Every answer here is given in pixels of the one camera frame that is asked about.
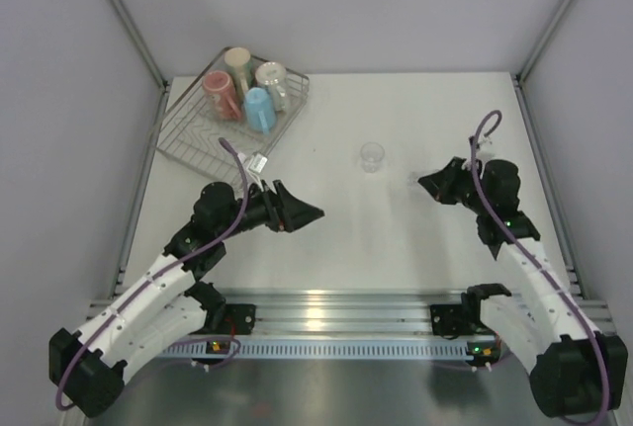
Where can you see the beige ceramic mug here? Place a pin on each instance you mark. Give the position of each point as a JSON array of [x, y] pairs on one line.
[[238, 61]]

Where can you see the light blue mug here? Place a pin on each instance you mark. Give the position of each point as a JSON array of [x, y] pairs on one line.
[[259, 110]]

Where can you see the wire dish rack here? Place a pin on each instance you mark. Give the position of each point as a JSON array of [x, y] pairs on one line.
[[189, 132]]

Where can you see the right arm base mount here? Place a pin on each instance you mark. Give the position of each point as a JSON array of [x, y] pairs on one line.
[[453, 320]]

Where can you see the left aluminium frame post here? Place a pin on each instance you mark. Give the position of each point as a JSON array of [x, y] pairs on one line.
[[134, 34]]

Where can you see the aluminium frame post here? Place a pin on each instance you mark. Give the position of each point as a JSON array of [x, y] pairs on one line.
[[134, 34], [547, 34]]

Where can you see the pink cartoon mug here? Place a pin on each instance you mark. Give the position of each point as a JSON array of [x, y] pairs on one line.
[[220, 91]]

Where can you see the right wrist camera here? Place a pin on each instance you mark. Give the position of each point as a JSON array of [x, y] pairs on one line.
[[481, 144]]

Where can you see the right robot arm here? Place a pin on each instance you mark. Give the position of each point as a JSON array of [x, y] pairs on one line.
[[573, 367]]

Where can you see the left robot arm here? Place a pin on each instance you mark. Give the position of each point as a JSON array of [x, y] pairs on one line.
[[91, 366]]

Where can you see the perforated cable tray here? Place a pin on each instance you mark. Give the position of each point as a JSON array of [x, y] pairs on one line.
[[252, 349]]

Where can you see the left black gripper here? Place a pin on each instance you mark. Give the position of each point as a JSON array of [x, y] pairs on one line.
[[285, 212]]

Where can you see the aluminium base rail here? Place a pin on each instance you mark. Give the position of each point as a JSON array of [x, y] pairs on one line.
[[303, 314]]

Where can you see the right aluminium frame post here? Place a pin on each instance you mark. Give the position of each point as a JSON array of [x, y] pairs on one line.
[[547, 34]]

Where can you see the clear glass cup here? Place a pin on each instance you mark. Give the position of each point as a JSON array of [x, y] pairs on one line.
[[372, 156]]

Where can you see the white mug orange inside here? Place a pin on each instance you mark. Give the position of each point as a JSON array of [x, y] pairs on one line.
[[272, 76]]

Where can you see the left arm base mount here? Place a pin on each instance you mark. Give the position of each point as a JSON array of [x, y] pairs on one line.
[[227, 317]]

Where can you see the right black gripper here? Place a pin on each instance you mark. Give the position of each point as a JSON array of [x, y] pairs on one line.
[[440, 184]]

